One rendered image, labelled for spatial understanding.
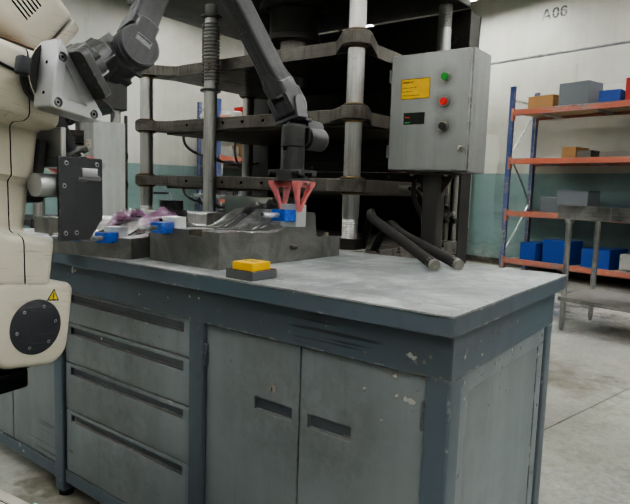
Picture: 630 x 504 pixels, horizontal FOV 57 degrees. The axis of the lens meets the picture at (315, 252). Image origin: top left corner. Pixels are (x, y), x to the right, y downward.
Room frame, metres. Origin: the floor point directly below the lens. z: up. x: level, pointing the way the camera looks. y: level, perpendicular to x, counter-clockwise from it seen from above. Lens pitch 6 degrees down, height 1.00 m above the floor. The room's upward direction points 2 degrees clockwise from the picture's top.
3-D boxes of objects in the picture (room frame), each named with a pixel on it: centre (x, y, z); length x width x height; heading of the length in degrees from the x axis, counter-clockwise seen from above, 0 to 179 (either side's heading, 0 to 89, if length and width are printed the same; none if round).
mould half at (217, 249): (1.64, 0.18, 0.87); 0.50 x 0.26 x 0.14; 143
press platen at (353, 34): (2.69, 0.11, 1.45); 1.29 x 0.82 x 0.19; 53
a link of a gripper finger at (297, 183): (1.40, 0.05, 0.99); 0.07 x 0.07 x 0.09; 52
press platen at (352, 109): (2.69, 0.11, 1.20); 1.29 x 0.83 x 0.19; 53
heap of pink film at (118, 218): (1.78, 0.51, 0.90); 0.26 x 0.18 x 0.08; 160
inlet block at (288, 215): (1.38, 0.08, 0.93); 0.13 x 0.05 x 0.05; 143
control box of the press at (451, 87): (2.07, -0.41, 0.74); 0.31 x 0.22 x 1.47; 53
